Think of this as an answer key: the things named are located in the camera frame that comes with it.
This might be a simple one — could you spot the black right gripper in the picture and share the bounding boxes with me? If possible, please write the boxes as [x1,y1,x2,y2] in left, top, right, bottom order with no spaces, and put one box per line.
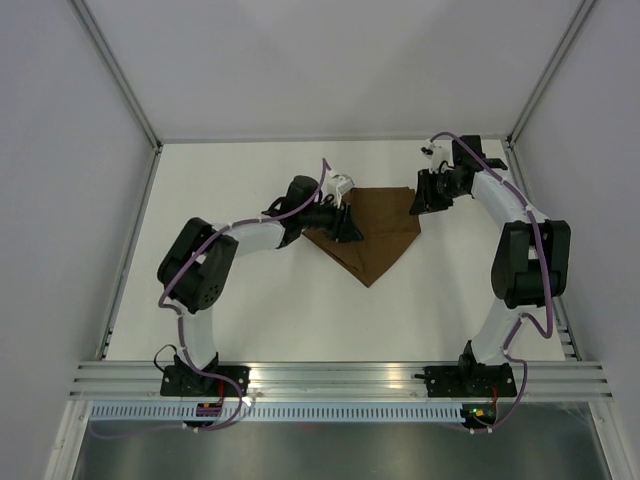
[409,168,466,216]

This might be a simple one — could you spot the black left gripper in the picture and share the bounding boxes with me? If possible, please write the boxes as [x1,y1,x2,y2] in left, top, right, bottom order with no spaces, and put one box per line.
[300,195,363,245]

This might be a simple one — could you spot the brown cloth napkin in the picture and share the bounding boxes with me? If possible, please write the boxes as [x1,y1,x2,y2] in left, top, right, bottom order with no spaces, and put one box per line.
[304,187,421,287]

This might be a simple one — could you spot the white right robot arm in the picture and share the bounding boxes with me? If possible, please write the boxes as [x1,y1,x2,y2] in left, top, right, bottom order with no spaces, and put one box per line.
[410,135,571,399]

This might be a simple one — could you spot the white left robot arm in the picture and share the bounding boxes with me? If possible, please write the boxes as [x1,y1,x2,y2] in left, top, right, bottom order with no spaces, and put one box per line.
[157,170,364,396]

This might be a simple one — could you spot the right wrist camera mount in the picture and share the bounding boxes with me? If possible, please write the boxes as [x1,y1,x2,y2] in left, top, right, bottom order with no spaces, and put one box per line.
[420,143,453,174]

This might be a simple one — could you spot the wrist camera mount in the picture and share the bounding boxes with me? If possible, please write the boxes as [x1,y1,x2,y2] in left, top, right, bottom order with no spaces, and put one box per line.
[325,170,355,207]
[420,143,453,174]

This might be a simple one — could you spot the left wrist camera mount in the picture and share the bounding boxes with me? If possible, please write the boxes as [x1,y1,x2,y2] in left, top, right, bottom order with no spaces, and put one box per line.
[325,170,355,207]

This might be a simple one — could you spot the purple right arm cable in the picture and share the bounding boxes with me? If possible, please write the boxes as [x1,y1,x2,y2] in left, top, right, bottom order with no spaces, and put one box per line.
[429,131,554,436]

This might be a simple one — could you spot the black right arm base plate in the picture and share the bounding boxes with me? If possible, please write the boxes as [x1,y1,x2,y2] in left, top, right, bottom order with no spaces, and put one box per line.
[413,364,517,399]

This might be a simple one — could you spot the white slotted cable duct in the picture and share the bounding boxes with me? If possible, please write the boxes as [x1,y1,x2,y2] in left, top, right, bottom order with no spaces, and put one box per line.
[90,402,464,423]

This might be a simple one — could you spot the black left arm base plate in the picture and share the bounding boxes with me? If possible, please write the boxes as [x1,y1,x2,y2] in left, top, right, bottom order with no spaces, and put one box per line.
[160,364,250,398]

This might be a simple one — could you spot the aluminium frame rail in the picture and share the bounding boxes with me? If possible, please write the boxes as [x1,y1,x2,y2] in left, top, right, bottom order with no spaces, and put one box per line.
[67,361,613,403]

